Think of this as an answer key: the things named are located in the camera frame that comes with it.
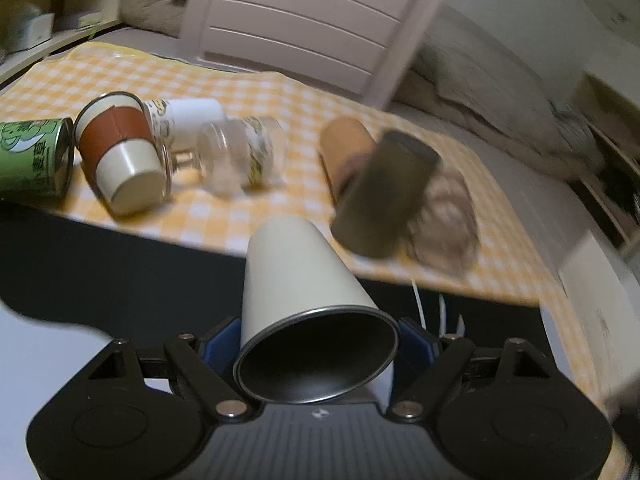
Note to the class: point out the dark olive upside-down tumbler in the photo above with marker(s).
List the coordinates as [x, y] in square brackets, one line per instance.
[373, 215]

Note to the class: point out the green tin cup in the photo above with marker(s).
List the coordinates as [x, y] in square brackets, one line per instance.
[37, 157]

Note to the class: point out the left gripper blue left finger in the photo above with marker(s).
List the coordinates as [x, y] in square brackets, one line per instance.
[198, 370]

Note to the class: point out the pink folding table top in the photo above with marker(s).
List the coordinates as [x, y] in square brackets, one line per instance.
[355, 48]

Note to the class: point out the clear mug with brown bands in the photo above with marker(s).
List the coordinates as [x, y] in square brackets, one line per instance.
[443, 235]

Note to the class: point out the beige bedding pile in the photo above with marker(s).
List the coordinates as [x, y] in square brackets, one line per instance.
[461, 77]

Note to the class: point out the wooden shelf unit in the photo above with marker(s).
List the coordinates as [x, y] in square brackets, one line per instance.
[45, 10]
[611, 194]

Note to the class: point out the brown paper cup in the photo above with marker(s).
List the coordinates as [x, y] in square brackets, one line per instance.
[345, 147]

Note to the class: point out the wooden left shelf unit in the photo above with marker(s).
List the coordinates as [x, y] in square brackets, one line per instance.
[45, 10]

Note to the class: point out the yellow checkered cloth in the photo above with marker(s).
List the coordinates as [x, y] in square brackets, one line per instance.
[507, 268]

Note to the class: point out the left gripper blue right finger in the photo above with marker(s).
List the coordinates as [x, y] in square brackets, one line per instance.
[425, 370]

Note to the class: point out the clear glass jar cup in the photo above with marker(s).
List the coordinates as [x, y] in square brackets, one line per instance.
[242, 154]

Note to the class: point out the cream cup with red sleeve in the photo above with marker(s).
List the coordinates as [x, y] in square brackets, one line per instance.
[121, 159]

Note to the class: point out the white shoe box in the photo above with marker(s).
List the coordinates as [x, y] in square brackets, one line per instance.
[605, 294]

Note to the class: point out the tissue box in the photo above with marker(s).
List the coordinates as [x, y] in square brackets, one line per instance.
[27, 27]

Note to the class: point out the wooden right shelf unit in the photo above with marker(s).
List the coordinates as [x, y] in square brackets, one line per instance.
[611, 194]

